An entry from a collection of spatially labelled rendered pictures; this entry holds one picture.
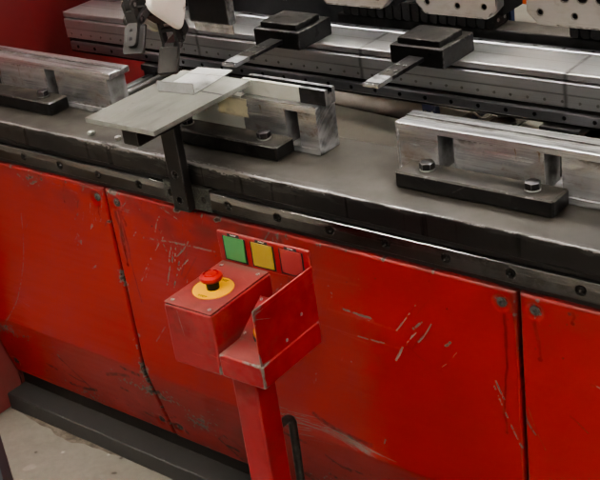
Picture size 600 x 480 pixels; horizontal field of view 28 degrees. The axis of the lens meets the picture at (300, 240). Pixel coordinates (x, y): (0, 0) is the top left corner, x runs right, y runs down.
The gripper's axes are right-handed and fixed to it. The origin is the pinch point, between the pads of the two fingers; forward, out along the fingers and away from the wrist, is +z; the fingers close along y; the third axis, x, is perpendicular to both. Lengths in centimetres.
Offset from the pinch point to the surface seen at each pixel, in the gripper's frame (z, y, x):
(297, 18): -34, -78, -14
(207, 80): -15, -58, -23
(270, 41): -28, -75, -18
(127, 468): 61, -118, -70
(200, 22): -27, -57, -25
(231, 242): 18.2, -45.0, -8.8
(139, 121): -3, -42, -27
